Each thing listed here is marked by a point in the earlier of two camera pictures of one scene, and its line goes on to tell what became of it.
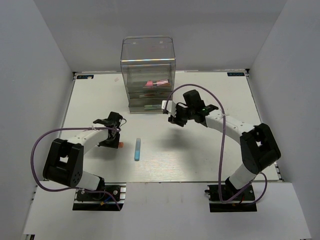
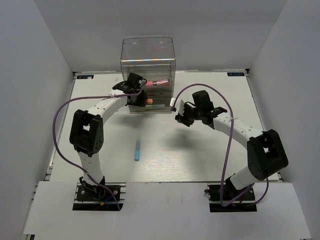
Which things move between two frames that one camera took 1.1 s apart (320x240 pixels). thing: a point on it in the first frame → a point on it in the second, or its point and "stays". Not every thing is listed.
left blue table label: (85, 76) stays
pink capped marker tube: (149, 83) stays
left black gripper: (114, 145) → (141, 102)
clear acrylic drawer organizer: (148, 69) stays
